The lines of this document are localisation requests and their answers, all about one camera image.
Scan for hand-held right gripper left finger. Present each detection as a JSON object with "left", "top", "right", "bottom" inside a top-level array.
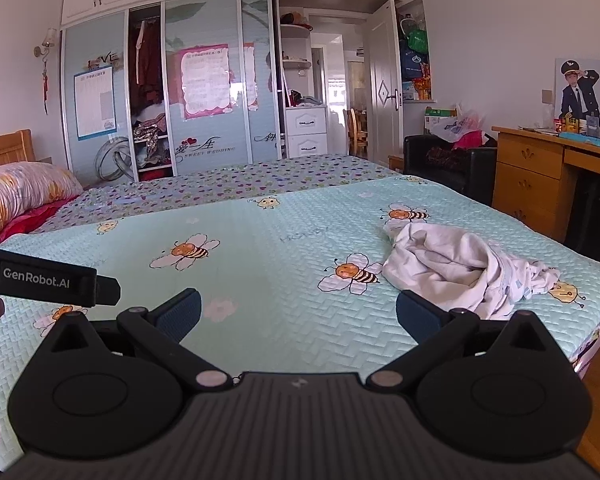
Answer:
[{"left": 45, "top": 287, "right": 233, "bottom": 393}]

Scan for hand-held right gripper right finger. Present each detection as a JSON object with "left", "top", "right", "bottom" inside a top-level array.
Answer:
[{"left": 396, "top": 289, "right": 556, "bottom": 393}]

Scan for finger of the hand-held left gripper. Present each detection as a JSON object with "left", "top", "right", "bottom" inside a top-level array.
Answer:
[{"left": 96, "top": 273, "right": 122, "bottom": 308}]

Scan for letter-print white shirt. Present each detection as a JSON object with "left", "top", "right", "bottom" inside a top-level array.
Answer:
[{"left": 382, "top": 221, "right": 561, "bottom": 321}]

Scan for pile of clothes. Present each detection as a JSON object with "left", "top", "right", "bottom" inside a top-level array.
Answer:
[{"left": 131, "top": 105, "right": 172, "bottom": 181}]

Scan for hanging red clothes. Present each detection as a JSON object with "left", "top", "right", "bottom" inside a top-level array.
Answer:
[{"left": 132, "top": 19, "right": 163, "bottom": 111}]

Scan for red bed cloth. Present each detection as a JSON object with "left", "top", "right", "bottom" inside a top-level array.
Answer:
[{"left": 0, "top": 195, "right": 81, "bottom": 247}]

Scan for floral pink pillow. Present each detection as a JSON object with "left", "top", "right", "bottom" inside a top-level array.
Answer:
[{"left": 0, "top": 161, "right": 84, "bottom": 247}]

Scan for bee-print green blanket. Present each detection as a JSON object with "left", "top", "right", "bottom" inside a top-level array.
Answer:
[{"left": 0, "top": 175, "right": 600, "bottom": 471}]

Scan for wooden headboard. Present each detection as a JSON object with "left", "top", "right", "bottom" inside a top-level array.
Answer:
[{"left": 0, "top": 129, "right": 35, "bottom": 175}]

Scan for heart-print bed sheet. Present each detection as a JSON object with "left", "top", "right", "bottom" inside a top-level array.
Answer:
[{"left": 32, "top": 152, "right": 413, "bottom": 235}]

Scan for black armchair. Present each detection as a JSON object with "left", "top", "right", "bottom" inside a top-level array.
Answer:
[{"left": 402, "top": 134, "right": 498, "bottom": 206}]

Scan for wooden desk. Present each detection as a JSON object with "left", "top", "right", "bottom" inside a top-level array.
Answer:
[{"left": 491, "top": 126, "right": 600, "bottom": 243}]

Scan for pink cloth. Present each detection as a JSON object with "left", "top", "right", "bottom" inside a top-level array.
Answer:
[{"left": 452, "top": 130, "right": 486, "bottom": 150}]

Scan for blue-bordered chart poster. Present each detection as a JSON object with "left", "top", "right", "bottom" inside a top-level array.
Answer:
[{"left": 73, "top": 66, "right": 117, "bottom": 142}]

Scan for wooden chair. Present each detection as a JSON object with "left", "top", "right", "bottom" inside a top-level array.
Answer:
[{"left": 347, "top": 108, "right": 368, "bottom": 158}]

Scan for white plastic bag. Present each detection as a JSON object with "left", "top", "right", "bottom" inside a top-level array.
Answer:
[{"left": 430, "top": 105, "right": 483, "bottom": 143}]

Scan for green white cardboard box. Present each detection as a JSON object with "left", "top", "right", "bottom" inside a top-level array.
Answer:
[{"left": 424, "top": 106, "right": 458, "bottom": 137}]

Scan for white drawer cabinet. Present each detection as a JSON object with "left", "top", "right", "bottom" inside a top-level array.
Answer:
[{"left": 284, "top": 105, "right": 328, "bottom": 158}]

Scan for pink-bordered paper poster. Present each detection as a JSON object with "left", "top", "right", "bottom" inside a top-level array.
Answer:
[
  {"left": 241, "top": 45, "right": 259, "bottom": 111},
  {"left": 179, "top": 44, "right": 232, "bottom": 120}
]

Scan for teal flat box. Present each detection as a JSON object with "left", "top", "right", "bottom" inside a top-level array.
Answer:
[{"left": 559, "top": 132, "right": 600, "bottom": 150}]

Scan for white door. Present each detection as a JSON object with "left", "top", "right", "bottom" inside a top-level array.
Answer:
[{"left": 365, "top": 0, "right": 405, "bottom": 173}]

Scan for uniform portrait poster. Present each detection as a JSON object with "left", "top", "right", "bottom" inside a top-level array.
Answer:
[{"left": 554, "top": 58, "right": 600, "bottom": 140}]

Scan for wall lamp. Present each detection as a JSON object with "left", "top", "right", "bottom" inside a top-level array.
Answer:
[{"left": 34, "top": 27, "right": 58, "bottom": 58}]

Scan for wall niche with bags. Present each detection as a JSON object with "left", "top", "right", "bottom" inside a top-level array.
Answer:
[{"left": 397, "top": 0, "right": 433, "bottom": 103}]

